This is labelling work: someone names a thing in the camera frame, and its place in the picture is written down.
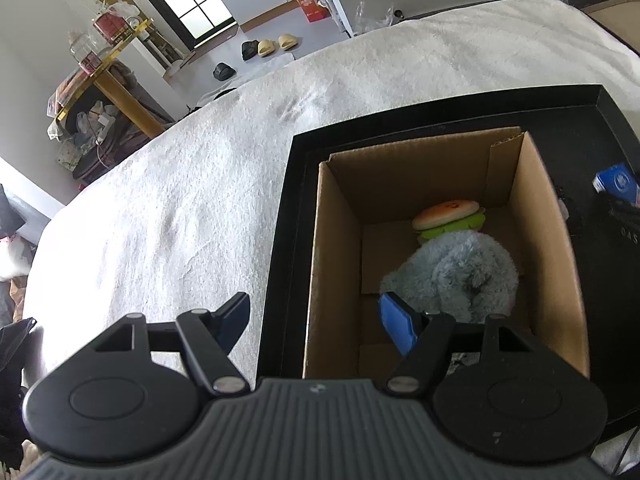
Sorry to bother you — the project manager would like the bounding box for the burger plush toy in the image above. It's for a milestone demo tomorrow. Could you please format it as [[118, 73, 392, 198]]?
[[412, 199, 487, 246]]

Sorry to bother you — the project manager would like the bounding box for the orange cardboard box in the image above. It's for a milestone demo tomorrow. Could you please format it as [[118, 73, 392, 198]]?
[[292, 0, 332, 24]]

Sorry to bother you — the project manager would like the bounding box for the red jar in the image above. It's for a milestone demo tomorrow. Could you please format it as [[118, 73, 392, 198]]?
[[92, 10, 127, 44]]

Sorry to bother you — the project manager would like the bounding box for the black tray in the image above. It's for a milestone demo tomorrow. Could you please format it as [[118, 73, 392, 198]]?
[[255, 85, 640, 443]]

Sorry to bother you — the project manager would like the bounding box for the clear glass jar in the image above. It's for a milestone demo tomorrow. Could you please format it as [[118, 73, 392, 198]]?
[[69, 31, 99, 67]]

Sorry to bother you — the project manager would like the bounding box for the clear plastic bag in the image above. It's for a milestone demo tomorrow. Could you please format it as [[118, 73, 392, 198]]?
[[354, 1, 402, 32]]

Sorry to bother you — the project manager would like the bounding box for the yellow wooden table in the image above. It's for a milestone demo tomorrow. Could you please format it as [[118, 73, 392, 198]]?
[[55, 17, 169, 139]]

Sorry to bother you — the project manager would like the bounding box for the brown cardboard box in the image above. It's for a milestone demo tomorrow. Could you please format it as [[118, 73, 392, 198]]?
[[582, 0, 640, 54], [302, 126, 591, 382]]

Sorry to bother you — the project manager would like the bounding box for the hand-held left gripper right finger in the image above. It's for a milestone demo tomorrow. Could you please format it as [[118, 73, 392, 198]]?
[[378, 293, 543, 395]]

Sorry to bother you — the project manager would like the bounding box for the pile of bags under table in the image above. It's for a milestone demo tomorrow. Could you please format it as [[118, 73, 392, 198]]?
[[47, 95, 151, 183]]

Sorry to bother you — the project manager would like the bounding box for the blue tissue packet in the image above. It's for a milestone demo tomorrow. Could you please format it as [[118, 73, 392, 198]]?
[[593, 162, 640, 207]]

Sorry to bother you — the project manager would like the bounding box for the black framed window door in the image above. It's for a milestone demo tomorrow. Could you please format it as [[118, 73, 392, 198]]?
[[117, 0, 239, 52]]

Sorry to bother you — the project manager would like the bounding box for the flat brown cardboard box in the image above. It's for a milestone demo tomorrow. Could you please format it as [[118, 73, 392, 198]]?
[[582, 0, 640, 54]]

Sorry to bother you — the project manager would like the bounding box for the grey fluffy plush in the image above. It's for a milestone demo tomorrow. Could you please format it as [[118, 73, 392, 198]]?
[[380, 232, 520, 324]]

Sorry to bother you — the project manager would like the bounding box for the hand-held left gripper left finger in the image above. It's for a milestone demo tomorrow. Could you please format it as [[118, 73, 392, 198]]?
[[92, 291, 251, 395]]

